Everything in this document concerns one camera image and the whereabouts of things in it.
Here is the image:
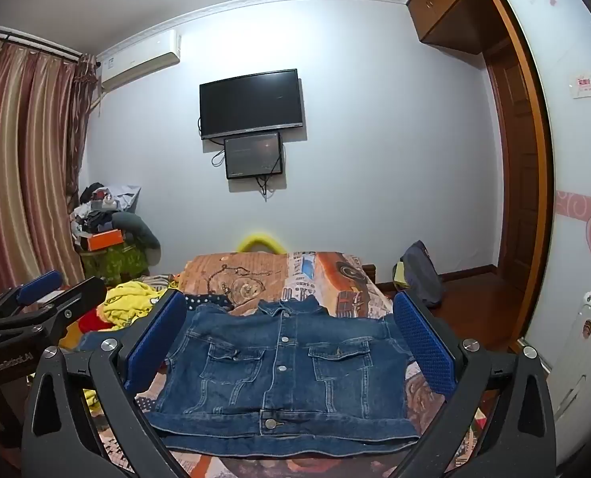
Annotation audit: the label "wooden overhead cabinet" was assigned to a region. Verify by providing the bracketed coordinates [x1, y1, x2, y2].
[406, 0, 505, 54]

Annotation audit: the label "orange box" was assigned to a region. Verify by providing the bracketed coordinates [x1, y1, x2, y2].
[87, 229, 126, 252]

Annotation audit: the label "yellow cartoon fleece garment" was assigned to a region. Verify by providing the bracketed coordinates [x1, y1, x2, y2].
[83, 281, 171, 415]

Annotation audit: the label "wooden door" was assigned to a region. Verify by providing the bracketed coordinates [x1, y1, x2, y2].
[483, 35, 551, 357]

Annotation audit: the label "grey neck pillow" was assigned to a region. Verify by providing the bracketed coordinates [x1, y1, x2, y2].
[111, 212, 161, 250]

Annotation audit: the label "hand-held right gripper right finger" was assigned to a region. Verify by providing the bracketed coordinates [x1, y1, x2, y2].
[381, 290, 558, 478]

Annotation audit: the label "small black wall monitor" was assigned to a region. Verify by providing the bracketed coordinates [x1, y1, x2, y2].
[224, 131, 283, 180]

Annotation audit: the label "grey backpack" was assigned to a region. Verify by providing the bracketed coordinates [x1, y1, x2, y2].
[400, 240, 446, 308]

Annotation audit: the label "green patterned cloth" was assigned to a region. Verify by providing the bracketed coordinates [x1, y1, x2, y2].
[79, 244, 149, 282]

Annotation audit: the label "printed orange bed blanket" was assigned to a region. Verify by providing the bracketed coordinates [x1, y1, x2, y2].
[91, 251, 480, 478]

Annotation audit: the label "red fuzzy cloth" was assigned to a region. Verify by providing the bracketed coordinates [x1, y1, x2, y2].
[77, 308, 115, 333]

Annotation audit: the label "black wall television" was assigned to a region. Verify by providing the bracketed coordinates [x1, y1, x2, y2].
[198, 69, 304, 141]

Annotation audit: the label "pile of clutter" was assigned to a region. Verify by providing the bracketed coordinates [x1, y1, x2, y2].
[70, 182, 142, 241]

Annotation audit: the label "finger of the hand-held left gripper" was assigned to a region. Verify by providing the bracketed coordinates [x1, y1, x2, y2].
[0, 276, 108, 354]
[0, 270, 63, 329]

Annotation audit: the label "white wardrobe door pink hearts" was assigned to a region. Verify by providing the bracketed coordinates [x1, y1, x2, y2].
[495, 0, 591, 469]

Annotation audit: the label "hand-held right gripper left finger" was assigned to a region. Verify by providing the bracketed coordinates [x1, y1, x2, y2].
[21, 289, 206, 478]

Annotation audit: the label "navy patterned sweater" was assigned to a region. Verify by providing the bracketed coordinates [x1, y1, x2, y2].
[182, 292, 237, 313]

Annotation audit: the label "striped red curtain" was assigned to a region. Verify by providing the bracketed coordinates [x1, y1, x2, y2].
[0, 35, 100, 304]

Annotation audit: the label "white case with stickers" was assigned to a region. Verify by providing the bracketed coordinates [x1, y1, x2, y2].
[548, 284, 591, 461]

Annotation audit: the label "yellow plush toy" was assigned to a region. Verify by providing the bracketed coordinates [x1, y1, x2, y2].
[239, 231, 287, 255]

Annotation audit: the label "blue denim jacket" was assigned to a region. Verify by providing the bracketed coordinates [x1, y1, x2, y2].
[146, 295, 422, 459]

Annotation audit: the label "white air conditioner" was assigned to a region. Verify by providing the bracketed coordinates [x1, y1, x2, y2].
[96, 29, 183, 93]

